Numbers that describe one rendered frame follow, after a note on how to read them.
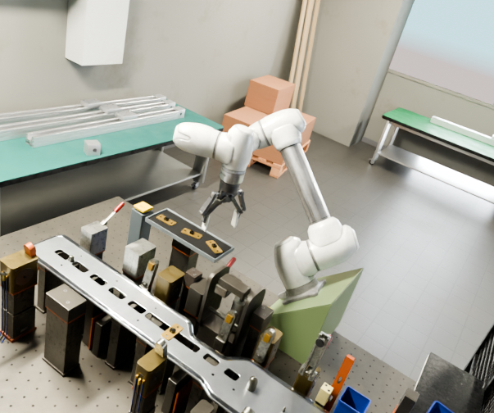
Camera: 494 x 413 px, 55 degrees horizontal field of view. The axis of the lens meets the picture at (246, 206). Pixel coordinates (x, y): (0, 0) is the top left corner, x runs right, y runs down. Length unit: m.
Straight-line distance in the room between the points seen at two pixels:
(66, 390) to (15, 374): 0.20
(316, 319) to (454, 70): 5.87
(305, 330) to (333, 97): 5.70
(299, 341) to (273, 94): 4.30
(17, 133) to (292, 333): 2.42
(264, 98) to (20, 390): 4.85
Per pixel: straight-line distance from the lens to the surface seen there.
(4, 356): 2.07
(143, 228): 2.12
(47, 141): 3.63
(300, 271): 2.17
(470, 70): 7.49
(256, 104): 6.17
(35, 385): 1.97
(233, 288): 1.70
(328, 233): 2.15
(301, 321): 2.12
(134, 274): 1.95
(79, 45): 4.18
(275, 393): 1.67
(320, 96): 7.58
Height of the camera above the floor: 2.22
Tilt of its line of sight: 28 degrees down
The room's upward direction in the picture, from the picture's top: 16 degrees clockwise
